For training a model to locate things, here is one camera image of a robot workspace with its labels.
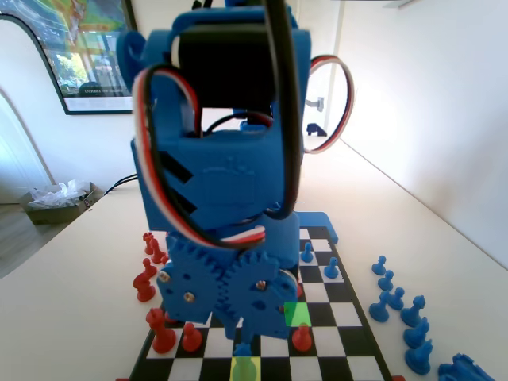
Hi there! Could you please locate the blue queen chess piece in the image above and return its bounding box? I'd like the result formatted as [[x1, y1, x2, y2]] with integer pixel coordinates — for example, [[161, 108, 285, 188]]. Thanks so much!
[[232, 341, 258, 381]]

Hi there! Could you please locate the blue bishop chess piece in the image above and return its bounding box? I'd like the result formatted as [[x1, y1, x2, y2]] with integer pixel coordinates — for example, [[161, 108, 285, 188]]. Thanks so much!
[[368, 290, 393, 324], [399, 295, 428, 328]]

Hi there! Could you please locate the blue knight chess piece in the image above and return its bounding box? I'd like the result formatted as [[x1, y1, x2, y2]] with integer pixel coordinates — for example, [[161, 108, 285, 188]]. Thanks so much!
[[404, 339, 435, 375], [403, 316, 431, 350]]

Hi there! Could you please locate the blue rook chess piece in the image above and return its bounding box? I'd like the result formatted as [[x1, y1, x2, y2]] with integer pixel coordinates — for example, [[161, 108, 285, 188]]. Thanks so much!
[[437, 354, 479, 381]]

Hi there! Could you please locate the black white chessboard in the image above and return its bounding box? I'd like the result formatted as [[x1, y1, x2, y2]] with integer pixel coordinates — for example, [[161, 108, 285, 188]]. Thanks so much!
[[126, 226, 394, 381]]

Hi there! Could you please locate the cardboard box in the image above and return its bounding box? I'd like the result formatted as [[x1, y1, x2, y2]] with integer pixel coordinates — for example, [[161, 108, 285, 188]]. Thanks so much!
[[19, 181, 105, 226]]

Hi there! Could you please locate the clear plastic bag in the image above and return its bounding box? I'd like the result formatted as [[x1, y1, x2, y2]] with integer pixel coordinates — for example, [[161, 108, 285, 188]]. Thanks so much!
[[28, 179, 92, 210]]

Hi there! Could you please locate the white door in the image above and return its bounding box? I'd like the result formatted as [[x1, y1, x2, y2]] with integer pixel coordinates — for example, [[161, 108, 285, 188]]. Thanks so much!
[[291, 0, 342, 138]]

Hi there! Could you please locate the black framed poster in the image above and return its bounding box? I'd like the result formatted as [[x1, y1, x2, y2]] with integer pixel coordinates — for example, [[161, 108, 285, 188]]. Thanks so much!
[[0, 0, 138, 117]]

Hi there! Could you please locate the blue base plate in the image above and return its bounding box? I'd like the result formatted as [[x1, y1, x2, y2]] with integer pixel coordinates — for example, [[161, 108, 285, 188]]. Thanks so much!
[[297, 211, 341, 245]]

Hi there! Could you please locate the thick black camera cable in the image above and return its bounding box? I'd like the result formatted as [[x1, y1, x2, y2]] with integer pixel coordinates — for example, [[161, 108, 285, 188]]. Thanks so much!
[[264, 0, 305, 219]]

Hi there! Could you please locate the black table cable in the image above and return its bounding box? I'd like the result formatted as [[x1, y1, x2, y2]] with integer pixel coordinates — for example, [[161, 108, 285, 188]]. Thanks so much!
[[103, 172, 140, 196]]

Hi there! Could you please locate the red white black servo wire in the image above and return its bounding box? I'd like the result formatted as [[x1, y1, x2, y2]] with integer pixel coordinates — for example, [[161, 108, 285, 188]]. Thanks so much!
[[303, 55, 356, 154], [133, 65, 266, 251]]

